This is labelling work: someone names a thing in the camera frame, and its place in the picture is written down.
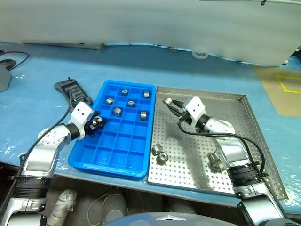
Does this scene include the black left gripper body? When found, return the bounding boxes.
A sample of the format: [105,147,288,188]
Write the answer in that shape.
[85,117,99,137]

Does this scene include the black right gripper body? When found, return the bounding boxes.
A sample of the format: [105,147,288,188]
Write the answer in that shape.
[180,103,191,124]

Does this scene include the blue plastic compartment tray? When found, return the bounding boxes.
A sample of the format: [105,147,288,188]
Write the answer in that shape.
[67,80,157,181]

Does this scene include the perforated steel tray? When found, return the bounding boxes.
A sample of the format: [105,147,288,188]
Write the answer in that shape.
[147,86,289,200]

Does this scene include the black handheld controller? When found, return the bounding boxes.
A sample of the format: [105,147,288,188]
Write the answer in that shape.
[54,77,94,106]

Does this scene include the clear tape roll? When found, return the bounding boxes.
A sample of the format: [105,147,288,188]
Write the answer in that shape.
[192,49,209,60]

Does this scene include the grey rounded shape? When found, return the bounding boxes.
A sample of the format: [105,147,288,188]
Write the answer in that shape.
[87,188,129,224]

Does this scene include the grey tape-wrapped pipe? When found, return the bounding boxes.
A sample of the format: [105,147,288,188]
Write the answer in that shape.
[47,188,78,226]

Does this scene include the brown cardboard sheet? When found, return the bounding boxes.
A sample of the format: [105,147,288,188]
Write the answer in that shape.
[255,65,301,117]

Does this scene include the white cloth backdrop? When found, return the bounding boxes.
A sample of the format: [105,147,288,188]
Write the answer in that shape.
[0,0,301,68]

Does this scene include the grey metal box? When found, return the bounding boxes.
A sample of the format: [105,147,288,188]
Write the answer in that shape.
[0,65,12,92]

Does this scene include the yellow tape square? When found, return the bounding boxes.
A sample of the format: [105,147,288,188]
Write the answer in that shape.
[276,75,301,94]

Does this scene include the black round puck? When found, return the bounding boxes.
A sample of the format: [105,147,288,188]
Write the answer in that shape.
[0,59,16,69]

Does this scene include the blue-grey robot chest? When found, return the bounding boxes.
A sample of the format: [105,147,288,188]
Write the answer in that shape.
[103,211,198,226]

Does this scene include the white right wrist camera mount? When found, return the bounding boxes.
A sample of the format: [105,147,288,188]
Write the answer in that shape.
[184,96,207,129]

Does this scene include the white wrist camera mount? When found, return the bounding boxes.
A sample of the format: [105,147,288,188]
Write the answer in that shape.
[70,101,94,140]
[184,96,207,129]

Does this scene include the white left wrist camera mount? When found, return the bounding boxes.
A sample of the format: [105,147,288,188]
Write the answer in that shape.
[70,101,94,140]

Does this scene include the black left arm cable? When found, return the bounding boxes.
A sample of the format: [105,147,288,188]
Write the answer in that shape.
[14,89,73,182]

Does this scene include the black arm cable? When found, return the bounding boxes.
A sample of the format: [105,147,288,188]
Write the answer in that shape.
[177,116,269,184]
[14,89,73,182]

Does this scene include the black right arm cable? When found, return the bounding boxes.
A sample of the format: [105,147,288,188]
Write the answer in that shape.
[177,116,269,184]

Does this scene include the thin black table cable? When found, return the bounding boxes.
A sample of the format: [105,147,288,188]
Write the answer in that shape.
[0,50,30,71]

